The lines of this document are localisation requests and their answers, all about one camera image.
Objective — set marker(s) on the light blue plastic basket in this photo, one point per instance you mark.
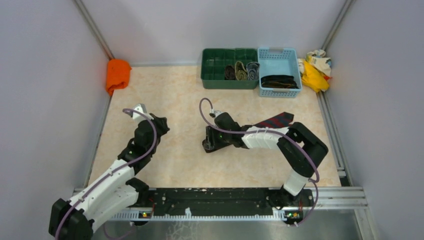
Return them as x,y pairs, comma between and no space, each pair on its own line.
278,62

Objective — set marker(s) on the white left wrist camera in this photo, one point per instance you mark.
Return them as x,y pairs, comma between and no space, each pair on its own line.
140,111

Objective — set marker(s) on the green compartment organizer tray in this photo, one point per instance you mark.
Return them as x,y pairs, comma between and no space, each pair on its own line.
213,64

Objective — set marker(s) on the yellow crumpled cloth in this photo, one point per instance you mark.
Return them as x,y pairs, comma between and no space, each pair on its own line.
313,79

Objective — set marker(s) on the white slotted cable duct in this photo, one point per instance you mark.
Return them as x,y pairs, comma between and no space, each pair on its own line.
136,216

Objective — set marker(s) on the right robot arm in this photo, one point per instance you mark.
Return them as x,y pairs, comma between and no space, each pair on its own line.
302,149

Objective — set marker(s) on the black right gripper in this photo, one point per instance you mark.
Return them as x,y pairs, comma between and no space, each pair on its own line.
211,142

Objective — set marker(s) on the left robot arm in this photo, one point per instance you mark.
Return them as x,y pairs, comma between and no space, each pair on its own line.
79,217

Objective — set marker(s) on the black tie in basket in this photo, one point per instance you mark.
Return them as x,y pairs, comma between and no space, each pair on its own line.
279,82

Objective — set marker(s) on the orange folded cloth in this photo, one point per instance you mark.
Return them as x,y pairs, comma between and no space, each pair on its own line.
117,76

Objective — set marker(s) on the olive rolled tie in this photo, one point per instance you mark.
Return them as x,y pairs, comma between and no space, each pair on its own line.
241,74

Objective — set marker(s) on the red navy striped tie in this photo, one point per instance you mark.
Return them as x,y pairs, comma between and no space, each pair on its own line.
278,121

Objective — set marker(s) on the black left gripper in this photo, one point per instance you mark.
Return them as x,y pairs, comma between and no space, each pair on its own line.
161,122

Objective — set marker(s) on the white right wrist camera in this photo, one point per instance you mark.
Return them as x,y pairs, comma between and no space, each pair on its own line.
215,113

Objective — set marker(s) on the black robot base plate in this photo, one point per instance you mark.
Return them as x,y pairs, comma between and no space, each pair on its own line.
222,202

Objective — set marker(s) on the dark brown rolled tie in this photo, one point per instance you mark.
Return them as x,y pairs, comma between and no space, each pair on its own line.
229,72

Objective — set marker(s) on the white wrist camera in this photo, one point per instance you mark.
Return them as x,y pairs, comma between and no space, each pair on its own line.
215,113
140,111

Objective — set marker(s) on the grey rolled tie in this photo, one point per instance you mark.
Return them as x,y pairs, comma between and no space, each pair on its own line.
252,69

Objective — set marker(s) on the white patterned crumpled cloth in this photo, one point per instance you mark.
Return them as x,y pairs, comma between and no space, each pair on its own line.
319,60

